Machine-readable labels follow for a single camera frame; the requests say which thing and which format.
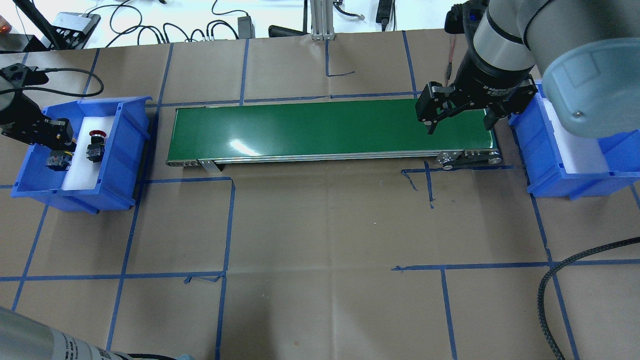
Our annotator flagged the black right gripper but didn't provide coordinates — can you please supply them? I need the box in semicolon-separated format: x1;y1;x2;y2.
416;75;538;135

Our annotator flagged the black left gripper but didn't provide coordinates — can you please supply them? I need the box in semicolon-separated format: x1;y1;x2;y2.
30;117;74;150

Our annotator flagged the red push button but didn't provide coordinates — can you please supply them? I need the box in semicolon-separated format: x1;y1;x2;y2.
86;129;106;163

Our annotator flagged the yellow push button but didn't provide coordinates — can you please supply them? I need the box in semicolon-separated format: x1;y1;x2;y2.
45;150;74;172

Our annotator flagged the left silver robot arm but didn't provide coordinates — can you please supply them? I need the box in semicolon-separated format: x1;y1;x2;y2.
0;63;77;152

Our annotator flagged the white foam pad left bin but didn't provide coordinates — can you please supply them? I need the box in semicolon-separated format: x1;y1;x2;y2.
61;115;115;191

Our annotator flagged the white foam pad bin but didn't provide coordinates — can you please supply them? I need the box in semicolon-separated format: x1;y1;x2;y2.
61;115;115;191
542;97;610;174

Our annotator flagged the blue left plastic bin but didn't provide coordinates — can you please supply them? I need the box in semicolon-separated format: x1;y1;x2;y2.
10;96;151;214

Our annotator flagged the blue plastic bin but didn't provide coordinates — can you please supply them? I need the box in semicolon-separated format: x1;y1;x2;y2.
10;96;151;214
509;81;640;200

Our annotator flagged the blue right plastic bin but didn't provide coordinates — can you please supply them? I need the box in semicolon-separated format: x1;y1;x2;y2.
509;81;640;200

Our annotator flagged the white foam pad right bin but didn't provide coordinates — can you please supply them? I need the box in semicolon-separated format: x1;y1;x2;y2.
542;97;610;174

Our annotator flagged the green conveyor belt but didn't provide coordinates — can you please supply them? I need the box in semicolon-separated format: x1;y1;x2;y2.
165;98;503;173

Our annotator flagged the black power adapter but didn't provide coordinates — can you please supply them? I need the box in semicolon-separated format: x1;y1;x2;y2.
237;15;256;39

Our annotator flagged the red black wire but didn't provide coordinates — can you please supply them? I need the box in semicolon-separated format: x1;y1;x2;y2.
442;34;457;86

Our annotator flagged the aluminium frame post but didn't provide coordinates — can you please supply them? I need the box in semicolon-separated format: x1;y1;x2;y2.
309;0;335;41

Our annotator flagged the black braided cable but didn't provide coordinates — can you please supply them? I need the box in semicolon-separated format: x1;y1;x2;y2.
537;237;640;360

